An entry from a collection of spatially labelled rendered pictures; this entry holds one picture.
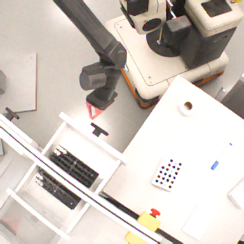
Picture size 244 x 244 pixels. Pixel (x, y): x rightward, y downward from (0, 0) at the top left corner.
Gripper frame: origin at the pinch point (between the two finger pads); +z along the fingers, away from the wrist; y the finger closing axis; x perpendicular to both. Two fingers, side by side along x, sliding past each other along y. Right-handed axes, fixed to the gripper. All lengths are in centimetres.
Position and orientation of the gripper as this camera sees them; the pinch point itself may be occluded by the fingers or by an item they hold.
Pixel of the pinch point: (94, 114)
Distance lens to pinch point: 104.8
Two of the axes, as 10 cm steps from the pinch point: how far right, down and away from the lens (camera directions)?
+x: 8.1, 5.6, -1.6
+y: -4.7, 4.8, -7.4
